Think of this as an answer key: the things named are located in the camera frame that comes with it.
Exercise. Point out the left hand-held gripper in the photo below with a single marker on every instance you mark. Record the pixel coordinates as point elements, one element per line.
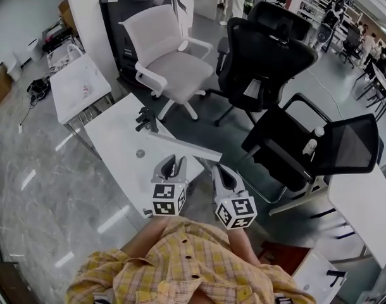
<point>167,199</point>

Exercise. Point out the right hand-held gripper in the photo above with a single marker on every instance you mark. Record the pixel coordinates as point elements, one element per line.
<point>237,212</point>

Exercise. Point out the white plastic panel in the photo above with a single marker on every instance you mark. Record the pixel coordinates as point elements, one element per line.
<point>209,154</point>

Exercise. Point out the person's left forearm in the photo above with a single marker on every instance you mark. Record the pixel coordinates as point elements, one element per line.
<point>145,237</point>

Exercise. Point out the person's right forearm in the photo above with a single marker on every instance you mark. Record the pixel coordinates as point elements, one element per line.
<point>243,245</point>

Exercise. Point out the round metal sink drain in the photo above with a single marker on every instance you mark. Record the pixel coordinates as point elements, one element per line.
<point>140,153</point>

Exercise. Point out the large black faucet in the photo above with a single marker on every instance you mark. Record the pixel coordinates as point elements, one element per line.
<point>147,120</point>

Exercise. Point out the large white sink basin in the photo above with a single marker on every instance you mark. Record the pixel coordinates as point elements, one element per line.
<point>117,144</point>

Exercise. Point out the white bottle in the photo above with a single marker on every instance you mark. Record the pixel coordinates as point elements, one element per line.
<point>311,146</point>

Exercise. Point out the yellow plaid shirt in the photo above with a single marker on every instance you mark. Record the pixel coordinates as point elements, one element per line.
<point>186,271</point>

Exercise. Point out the silver metal sink stand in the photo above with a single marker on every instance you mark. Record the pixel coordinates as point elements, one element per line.
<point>85,119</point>

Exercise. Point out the white mesh office chair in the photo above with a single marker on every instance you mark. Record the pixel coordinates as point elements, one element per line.
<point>174,68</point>

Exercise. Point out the black high-back office chair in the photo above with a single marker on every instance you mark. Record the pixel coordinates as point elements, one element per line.
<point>259,65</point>

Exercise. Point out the small white sink basin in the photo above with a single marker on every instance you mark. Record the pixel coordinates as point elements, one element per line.
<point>313,277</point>

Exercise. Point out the black sled-base chair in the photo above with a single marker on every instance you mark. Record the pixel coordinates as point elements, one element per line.
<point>348,147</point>

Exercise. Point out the white sink with red label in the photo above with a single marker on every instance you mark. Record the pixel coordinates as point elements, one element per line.
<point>76,84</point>

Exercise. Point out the white desk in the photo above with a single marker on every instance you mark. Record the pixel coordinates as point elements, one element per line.
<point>364,201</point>

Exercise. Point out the small black faucet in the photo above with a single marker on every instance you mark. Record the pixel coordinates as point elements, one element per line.
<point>337,275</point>

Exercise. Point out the black printer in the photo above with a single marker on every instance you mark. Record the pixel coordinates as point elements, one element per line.
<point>117,27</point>

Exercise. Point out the curved white faucet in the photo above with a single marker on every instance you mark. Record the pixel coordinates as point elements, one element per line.
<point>75,49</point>

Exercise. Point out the small white plug adapter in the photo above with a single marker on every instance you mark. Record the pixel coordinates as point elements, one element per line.
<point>20,128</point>

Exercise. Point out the white trash bin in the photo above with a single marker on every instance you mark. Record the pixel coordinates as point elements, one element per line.
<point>19,62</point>
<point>34,49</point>

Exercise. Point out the white robot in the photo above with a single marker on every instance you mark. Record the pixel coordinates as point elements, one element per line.
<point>326,30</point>

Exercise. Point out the cardboard box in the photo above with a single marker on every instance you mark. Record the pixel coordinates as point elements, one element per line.
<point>0,85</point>

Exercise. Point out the dark wooden cabinet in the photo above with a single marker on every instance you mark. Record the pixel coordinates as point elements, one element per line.
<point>6,283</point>

